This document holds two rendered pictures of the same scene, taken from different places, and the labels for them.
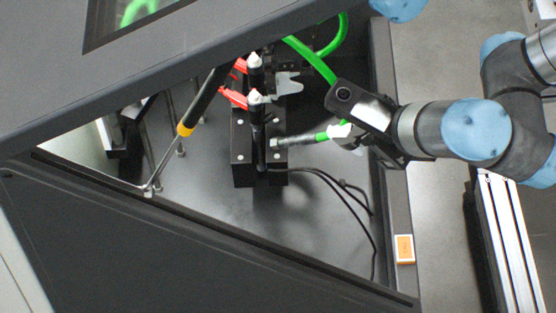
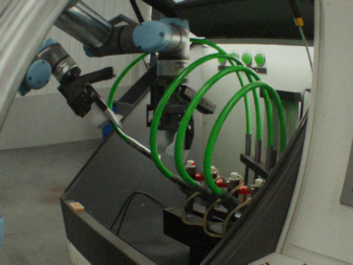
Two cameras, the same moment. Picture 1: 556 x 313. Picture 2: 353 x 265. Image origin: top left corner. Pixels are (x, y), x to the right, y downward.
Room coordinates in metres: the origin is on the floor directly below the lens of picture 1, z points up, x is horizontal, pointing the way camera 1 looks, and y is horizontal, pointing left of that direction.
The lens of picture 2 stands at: (1.81, -0.61, 1.33)
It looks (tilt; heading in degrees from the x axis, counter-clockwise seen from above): 9 degrees down; 142
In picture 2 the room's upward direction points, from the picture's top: straight up
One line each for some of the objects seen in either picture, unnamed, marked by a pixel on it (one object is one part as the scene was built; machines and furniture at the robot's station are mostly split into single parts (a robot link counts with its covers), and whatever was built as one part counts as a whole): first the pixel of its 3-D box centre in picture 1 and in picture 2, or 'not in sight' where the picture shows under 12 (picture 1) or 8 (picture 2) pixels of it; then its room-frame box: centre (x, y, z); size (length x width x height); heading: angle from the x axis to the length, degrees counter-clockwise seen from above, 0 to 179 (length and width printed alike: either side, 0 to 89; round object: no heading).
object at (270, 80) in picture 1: (270, 72); not in sight; (1.03, -0.01, 1.19); 0.05 x 0.02 x 0.09; 177
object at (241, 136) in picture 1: (260, 110); (216, 245); (1.17, 0.01, 0.91); 0.34 x 0.10 x 0.15; 177
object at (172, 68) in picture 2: not in sight; (174, 69); (1.05, -0.03, 1.33); 0.08 x 0.08 x 0.05
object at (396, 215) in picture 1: (389, 167); (113, 260); (1.04, -0.22, 0.87); 0.62 x 0.04 x 0.16; 177
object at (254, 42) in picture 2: not in sight; (260, 42); (1.06, 0.28, 1.43); 0.54 x 0.03 x 0.02; 177
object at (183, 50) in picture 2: not in sight; (173, 38); (1.05, -0.03, 1.41); 0.09 x 0.08 x 0.11; 122
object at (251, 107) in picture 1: (264, 134); (186, 205); (1.05, 0.01, 0.99); 0.05 x 0.03 x 0.21; 87
